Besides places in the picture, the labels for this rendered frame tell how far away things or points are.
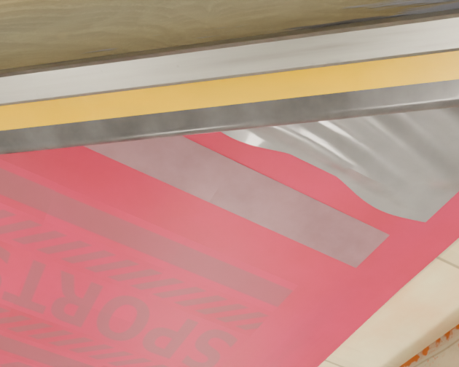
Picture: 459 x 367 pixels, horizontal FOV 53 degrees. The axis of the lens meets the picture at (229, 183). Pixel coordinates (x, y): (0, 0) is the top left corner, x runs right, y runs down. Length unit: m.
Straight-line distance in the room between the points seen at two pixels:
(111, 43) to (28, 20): 0.03
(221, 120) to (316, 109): 0.04
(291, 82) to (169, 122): 0.05
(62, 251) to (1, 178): 0.06
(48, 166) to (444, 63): 0.19
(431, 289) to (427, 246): 0.04
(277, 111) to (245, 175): 0.07
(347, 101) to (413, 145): 0.06
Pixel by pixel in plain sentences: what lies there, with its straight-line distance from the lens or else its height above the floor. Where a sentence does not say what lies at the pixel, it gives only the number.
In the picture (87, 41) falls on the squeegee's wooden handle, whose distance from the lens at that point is 0.17.
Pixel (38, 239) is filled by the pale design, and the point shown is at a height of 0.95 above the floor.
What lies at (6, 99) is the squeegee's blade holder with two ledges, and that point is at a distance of 0.17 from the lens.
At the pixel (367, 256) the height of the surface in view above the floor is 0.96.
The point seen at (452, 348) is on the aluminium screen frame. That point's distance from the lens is 0.33.
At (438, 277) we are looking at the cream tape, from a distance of 0.30.
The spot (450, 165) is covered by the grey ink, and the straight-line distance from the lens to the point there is 0.24.
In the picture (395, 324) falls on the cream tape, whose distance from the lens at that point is 0.32.
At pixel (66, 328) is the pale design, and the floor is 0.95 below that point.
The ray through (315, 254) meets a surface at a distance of 0.27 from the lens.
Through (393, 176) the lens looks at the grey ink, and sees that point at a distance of 0.23.
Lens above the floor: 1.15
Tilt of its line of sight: 54 degrees down
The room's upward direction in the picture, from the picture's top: 174 degrees counter-clockwise
